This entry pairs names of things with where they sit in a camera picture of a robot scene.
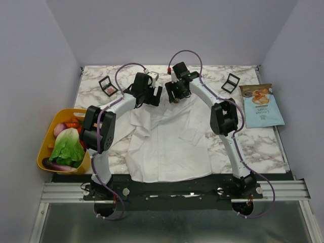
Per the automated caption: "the white button shirt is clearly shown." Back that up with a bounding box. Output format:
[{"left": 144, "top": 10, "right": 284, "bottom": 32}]
[{"left": 109, "top": 95, "right": 212, "bottom": 183}]

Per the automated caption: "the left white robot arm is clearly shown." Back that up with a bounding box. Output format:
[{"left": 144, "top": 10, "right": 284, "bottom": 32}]
[{"left": 80, "top": 71, "right": 163, "bottom": 200}]

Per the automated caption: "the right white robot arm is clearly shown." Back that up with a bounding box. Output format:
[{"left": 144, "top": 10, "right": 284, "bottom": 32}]
[{"left": 165, "top": 62, "right": 257, "bottom": 198}]

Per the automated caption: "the orange toy carrot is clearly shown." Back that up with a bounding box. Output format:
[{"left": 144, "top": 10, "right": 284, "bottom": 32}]
[{"left": 64, "top": 118, "right": 82, "bottom": 128}]

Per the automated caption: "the yellow plastic basket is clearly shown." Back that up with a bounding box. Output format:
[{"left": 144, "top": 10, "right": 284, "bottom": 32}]
[{"left": 36, "top": 108, "right": 91, "bottom": 175}]

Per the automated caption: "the blue chips bag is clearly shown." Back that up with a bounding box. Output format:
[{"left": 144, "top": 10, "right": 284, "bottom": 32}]
[{"left": 240, "top": 84, "right": 285, "bottom": 129}]

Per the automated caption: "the purple toy onion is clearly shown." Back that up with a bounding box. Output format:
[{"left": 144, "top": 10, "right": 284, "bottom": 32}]
[{"left": 53, "top": 123, "right": 68, "bottom": 137}]

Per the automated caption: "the green toy lettuce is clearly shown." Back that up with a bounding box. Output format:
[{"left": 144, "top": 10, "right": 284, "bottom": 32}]
[{"left": 49, "top": 128, "right": 86, "bottom": 168}]

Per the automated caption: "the purple toy eggplant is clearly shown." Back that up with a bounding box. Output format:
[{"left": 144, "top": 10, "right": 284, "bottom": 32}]
[{"left": 42, "top": 157, "right": 75, "bottom": 172}]

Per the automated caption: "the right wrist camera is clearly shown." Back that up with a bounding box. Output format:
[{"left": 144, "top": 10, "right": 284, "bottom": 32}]
[{"left": 167, "top": 67, "right": 179, "bottom": 83}]

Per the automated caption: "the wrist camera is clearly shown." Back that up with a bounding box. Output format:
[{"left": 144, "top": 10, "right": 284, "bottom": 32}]
[
  {"left": 167, "top": 67, "right": 179, "bottom": 83},
  {"left": 148, "top": 71, "right": 159, "bottom": 87}
]

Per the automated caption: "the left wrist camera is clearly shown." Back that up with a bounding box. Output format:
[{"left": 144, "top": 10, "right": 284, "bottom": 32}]
[{"left": 148, "top": 71, "right": 159, "bottom": 87}]

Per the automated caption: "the left black frame stand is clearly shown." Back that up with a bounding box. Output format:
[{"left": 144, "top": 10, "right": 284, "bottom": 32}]
[{"left": 98, "top": 75, "right": 118, "bottom": 97}]

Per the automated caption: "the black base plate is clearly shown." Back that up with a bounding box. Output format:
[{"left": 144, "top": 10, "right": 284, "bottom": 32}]
[{"left": 53, "top": 174, "right": 267, "bottom": 211}]

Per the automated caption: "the aluminium rail frame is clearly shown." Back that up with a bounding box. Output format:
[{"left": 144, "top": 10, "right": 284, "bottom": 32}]
[{"left": 30, "top": 180, "right": 323, "bottom": 242}]

